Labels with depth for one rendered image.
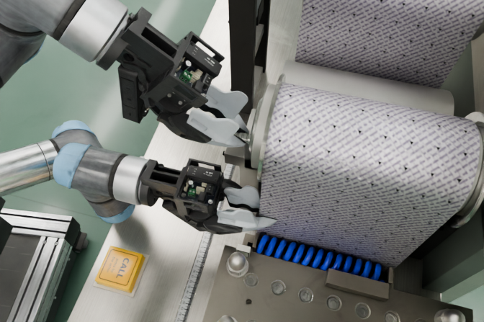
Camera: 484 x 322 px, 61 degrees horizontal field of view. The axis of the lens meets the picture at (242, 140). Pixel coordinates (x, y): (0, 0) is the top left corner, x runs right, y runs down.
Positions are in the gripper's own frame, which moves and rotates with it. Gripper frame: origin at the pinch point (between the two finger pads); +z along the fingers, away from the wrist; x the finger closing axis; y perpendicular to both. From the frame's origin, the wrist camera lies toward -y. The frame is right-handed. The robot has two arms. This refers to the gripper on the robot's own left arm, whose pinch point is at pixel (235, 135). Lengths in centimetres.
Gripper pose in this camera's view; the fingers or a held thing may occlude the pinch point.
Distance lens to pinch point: 55.9
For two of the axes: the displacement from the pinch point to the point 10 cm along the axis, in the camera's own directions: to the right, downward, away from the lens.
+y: 6.2, -2.8, -7.3
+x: 2.5, -8.1, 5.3
